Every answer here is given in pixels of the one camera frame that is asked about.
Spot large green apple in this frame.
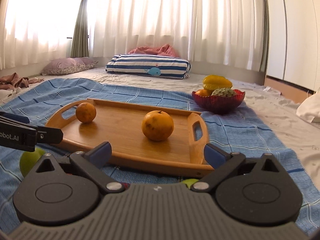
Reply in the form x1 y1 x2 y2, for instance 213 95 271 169
20 148 46 177

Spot small green apple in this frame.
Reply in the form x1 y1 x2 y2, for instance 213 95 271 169
181 178 199 189

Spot dark orange fruit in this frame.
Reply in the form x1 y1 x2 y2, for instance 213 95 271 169
75 102 97 124

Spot bright orange with stem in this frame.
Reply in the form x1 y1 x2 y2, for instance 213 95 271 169
141 110 174 141

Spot red ribbed tomato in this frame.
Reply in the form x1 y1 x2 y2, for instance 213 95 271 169
121 183 130 190

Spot brown crumpled cloth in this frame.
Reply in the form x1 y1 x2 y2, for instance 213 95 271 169
0 73 44 90

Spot wooden serving tray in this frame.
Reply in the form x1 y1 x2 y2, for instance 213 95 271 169
46 99 213 178

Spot red glass fruit bowl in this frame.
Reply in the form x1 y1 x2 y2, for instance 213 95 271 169
192 89 245 115

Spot purple floral pillow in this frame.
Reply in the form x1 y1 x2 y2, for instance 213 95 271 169
40 57 98 76

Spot green custard apple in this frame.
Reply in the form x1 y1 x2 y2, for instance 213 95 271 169
212 88 236 98

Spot small orange in bowl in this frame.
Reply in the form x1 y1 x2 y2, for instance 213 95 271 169
195 88 213 97

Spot yellow starfruit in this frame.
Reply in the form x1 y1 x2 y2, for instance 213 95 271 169
203 75 233 91

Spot green drape curtain left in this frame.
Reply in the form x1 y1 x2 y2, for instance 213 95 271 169
70 0 89 58

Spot green drape curtain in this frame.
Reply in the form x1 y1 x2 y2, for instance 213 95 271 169
260 0 270 73
70 0 89 58

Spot white pillow at right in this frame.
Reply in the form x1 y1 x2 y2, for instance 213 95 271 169
296 90 320 123

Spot blue striped whale pillow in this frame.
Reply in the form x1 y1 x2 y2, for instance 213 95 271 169
106 54 191 79

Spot green drape curtain right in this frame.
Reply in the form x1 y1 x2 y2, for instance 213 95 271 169
260 0 270 73

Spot pink crumpled blanket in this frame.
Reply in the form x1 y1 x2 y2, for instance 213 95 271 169
128 44 180 57

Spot white sheer curtain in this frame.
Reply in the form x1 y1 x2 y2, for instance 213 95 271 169
1 0 264 71

